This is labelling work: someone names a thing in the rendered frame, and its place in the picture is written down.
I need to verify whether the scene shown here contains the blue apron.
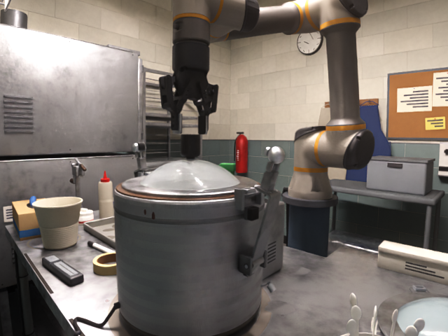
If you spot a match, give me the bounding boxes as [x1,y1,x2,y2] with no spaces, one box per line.
[345,99,393,182]

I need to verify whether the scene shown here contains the white peg drying rack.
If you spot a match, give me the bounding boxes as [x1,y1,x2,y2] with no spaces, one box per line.
[344,291,426,336]

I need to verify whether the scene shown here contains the black and white marker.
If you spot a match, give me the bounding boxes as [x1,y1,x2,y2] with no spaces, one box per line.
[87,240,117,256]

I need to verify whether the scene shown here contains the grey vented box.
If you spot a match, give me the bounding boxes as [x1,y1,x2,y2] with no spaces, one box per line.
[261,198,285,280]

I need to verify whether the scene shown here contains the grey slow cooker body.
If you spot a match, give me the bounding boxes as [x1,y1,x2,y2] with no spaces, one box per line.
[113,174,283,334]

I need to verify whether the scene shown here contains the beige ribbed cup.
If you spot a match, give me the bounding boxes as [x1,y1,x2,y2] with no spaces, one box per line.
[31,196,84,251]

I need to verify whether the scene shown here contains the cork notice board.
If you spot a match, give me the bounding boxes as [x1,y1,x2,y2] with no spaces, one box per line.
[386,67,448,141]

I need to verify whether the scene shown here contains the cardboard box with blue band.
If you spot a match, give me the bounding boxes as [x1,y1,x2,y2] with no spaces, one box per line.
[10,195,43,242]

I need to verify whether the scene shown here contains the white wall dispenser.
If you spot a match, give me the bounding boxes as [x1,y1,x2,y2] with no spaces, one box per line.
[437,141,448,178]

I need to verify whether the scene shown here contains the small white red container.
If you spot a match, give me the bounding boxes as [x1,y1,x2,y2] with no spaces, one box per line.
[78,206,96,225]

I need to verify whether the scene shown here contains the grey pan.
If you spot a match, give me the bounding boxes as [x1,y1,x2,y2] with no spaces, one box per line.
[83,215,117,250]

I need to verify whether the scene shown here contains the large steel cabinet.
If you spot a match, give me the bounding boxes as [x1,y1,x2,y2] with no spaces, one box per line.
[0,23,145,290]

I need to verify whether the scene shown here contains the grey lidded bin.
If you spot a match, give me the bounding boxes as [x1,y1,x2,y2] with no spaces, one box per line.
[365,155,436,197]

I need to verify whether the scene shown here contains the steel tray rack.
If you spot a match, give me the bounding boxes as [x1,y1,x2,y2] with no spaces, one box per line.
[141,67,199,171]

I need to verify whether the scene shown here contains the white vented box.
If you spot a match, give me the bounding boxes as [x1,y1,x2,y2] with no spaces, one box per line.
[377,239,448,286]

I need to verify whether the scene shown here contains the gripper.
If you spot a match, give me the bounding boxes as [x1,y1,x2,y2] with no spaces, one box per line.
[158,37,220,136]

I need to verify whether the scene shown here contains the black power cable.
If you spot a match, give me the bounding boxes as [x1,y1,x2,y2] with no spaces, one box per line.
[68,302,122,336]

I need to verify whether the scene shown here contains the grey metal table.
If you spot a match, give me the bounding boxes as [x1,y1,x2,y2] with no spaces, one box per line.
[330,178,446,251]

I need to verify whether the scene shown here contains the black lid knob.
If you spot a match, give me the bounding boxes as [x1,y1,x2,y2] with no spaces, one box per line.
[180,133,202,160]

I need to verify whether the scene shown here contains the black handheld device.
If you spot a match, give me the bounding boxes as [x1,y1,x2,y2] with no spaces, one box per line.
[41,255,85,288]

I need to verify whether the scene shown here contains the white squeeze bottle red tip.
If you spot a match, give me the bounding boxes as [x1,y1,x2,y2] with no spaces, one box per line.
[97,170,115,220]

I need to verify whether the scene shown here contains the steel cabinet latch handle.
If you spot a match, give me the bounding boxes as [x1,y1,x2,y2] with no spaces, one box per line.
[69,157,88,186]

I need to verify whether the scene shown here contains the glass lid with steel rim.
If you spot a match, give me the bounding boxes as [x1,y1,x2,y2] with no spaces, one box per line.
[377,291,448,336]

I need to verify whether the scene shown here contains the glass dome lid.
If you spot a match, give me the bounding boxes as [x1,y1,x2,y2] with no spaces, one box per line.
[139,158,241,194]

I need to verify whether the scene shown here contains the red fire extinguisher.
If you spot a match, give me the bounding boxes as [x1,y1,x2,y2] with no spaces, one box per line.
[234,131,249,175]

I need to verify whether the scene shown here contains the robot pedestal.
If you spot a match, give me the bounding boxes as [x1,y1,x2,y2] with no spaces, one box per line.
[281,191,340,258]

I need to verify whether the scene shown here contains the grey metal cylinder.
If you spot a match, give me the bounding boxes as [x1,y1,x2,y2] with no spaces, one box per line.
[0,8,29,29]

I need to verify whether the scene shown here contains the yellow tape roll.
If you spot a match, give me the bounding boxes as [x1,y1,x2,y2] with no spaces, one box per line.
[92,251,118,277]

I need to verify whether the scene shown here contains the round wall clock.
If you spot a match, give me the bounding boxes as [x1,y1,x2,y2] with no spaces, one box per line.
[296,30,324,57]

